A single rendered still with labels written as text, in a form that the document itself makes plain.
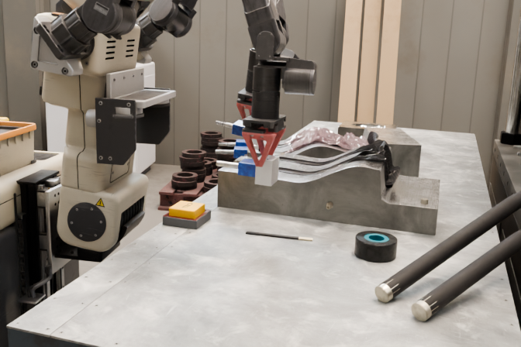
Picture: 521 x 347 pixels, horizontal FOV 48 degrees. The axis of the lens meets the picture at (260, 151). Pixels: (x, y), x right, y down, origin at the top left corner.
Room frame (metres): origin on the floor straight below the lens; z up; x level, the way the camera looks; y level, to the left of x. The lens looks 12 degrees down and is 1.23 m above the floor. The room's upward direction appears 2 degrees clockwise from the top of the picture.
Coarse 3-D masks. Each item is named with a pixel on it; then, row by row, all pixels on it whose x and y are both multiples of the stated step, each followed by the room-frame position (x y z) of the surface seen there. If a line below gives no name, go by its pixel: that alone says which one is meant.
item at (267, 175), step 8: (248, 160) 1.20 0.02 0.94; (272, 160) 1.16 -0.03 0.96; (240, 168) 1.18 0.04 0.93; (248, 168) 1.17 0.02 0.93; (256, 168) 1.17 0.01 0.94; (264, 168) 1.16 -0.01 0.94; (272, 168) 1.16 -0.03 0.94; (248, 176) 1.17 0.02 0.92; (256, 176) 1.17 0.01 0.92; (264, 176) 1.16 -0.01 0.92; (272, 176) 1.16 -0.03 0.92; (264, 184) 1.16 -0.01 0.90; (272, 184) 1.16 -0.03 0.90
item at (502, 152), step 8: (496, 144) 2.31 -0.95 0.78; (504, 144) 2.31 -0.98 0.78; (496, 152) 2.27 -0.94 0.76; (504, 152) 2.16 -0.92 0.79; (512, 152) 2.16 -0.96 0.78; (496, 160) 2.23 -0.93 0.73; (504, 160) 2.01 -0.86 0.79; (512, 160) 2.01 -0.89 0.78; (520, 160) 2.02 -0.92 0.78; (504, 168) 1.94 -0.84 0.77; (512, 168) 1.89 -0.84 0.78; (520, 168) 1.90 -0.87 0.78; (504, 176) 1.92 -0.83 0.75; (512, 176) 1.78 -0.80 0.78; (520, 176) 1.79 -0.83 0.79; (504, 184) 1.89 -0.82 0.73; (512, 184) 1.69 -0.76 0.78; (520, 184) 1.68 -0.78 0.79; (512, 192) 1.66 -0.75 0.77; (520, 208) 1.47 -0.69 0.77; (520, 216) 1.46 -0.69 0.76; (520, 224) 1.44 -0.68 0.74
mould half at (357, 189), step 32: (320, 160) 1.49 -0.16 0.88; (224, 192) 1.32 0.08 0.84; (256, 192) 1.30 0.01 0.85; (288, 192) 1.27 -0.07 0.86; (320, 192) 1.25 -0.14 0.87; (352, 192) 1.23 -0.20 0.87; (384, 192) 1.26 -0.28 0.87; (416, 192) 1.30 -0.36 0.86; (352, 224) 1.23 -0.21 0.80; (384, 224) 1.21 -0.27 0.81; (416, 224) 1.19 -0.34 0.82
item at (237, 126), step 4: (240, 120) 1.52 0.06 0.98; (220, 124) 1.52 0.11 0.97; (224, 124) 1.52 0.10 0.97; (228, 124) 1.51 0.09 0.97; (232, 124) 1.51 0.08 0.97; (236, 124) 1.49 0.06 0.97; (240, 124) 1.50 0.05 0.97; (232, 128) 1.51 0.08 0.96; (236, 128) 1.49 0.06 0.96; (240, 128) 1.48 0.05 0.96; (232, 132) 1.49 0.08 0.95; (236, 132) 1.49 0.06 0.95; (240, 132) 1.49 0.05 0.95; (252, 140) 1.47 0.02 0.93; (256, 140) 1.47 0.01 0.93; (256, 144) 1.47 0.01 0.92
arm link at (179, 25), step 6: (180, 12) 1.66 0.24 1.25; (186, 12) 1.70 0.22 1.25; (150, 18) 1.70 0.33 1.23; (180, 18) 1.66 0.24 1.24; (186, 18) 1.68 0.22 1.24; (156, 24) 1.68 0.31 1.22; (168, 24) 1.64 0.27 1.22; (174, 24) 1.65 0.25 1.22; (180, 24) 1.67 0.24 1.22; (186, 24) 1.68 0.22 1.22; (168, 30) 1.68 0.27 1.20; (174, 30) 1.67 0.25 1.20; (180, 30) 1.68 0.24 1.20; (174, 36) 1.68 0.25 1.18
